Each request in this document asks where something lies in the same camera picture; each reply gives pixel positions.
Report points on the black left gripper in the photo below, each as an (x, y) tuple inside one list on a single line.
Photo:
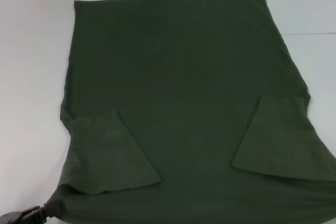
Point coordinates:
[(11, 218)]

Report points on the dark green t-shirt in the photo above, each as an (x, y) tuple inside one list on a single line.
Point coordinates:
[(183, 90)]

